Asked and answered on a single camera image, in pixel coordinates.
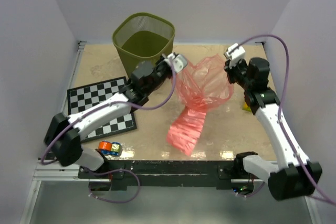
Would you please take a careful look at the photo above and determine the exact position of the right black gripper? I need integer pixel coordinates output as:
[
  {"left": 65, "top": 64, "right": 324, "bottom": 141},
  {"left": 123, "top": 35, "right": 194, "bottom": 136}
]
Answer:
[{"left": 224, "top": 57, "right": 253, "bottom": 90}]

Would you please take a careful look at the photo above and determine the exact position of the red plastic trash bag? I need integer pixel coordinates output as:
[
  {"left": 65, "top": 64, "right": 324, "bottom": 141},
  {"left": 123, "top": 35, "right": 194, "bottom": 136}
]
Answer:
[{"left": 166, "top": 55, "right": 234, "bottom": 156}]

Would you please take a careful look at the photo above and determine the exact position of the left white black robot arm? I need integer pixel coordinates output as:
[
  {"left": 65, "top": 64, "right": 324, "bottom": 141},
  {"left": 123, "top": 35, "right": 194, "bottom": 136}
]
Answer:
[{"left": 40, "top": 54, "right": 187, "bottom": 178}]

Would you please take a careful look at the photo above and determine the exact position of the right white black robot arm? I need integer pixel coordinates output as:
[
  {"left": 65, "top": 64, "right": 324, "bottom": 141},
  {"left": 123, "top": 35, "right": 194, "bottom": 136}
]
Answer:
[{"left": 224, "top": 57, "right": 322, "bottom": 201}]

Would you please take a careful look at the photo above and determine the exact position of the olive green mesh trash bin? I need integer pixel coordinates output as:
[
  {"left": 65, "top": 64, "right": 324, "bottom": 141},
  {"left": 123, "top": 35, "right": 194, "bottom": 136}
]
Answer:
[{"left": 112, "top": 12, "right": 175, "bottom": 77}]

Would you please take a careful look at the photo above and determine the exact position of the colourful toy block stack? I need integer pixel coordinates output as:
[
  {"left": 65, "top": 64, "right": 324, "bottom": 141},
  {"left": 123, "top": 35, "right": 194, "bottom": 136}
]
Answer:
[{"left": 242, "top": 102, "right": 251, "bottom": 112}]

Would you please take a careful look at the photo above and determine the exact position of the orange blue toy car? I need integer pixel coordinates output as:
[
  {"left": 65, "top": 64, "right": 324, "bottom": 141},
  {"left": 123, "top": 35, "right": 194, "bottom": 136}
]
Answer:
[{"left": 98, "top": 141, "right": 122, "bottom": 156}]

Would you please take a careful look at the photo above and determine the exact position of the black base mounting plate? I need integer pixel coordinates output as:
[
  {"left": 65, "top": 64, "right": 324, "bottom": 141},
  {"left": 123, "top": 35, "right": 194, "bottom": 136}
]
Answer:
[{"left": 78, "top": 159, "right": 253, "bottom": 191}]

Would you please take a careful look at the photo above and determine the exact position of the black white chessboard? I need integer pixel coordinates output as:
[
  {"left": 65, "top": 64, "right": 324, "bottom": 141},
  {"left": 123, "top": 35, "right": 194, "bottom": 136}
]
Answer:
[{"left": 67, "top": 76, "right": 137, "bottom": 143}]

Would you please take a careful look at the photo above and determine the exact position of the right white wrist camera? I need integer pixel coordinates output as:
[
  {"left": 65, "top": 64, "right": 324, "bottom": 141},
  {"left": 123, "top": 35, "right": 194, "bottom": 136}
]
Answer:
[{"left": 224, "top": 43, "right": 245, "bottom": 69}]

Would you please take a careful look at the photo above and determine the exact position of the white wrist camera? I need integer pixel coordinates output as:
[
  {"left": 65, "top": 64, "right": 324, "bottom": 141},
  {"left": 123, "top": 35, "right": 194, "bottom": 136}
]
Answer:
[
  {"left": 164, "top": 52, "right": 188, "bottom": 74},
  {"left": 224, "top": 43, "right": 245, "bottom": 69}
]

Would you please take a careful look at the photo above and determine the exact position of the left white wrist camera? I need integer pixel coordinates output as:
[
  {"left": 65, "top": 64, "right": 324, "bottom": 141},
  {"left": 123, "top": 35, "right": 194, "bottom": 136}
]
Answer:
[{"left": 164, "top": 52, "right": 188, "bottom": 74}]

